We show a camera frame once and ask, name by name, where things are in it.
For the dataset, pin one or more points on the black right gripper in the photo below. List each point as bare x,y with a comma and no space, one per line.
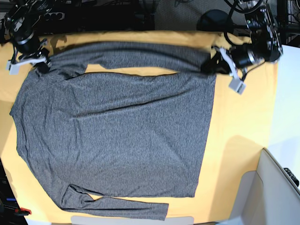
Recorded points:
32,51

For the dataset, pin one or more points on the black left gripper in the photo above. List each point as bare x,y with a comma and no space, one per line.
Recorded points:
242,56

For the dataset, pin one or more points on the grey long-sleeve shirt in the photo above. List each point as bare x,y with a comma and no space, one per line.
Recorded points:
115,120

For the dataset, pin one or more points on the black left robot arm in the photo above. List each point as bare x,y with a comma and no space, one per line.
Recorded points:
265,45

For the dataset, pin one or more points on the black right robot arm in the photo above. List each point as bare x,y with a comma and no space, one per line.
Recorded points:
18,21

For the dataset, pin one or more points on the black round chair base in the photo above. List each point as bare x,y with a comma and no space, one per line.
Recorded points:
215,20

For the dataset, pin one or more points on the black power strip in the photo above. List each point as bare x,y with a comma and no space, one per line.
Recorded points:
53,16

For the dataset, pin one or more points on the black remote control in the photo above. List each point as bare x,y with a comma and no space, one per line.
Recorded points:
292,176

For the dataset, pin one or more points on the white plastic bin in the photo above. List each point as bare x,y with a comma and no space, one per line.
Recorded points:
266,196

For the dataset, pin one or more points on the red black clamp left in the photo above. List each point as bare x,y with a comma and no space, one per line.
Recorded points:
22,212

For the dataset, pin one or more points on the grey tray edge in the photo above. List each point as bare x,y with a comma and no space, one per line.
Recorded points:
80,220

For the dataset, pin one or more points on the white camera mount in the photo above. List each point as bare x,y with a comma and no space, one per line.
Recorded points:
15,63
236,83

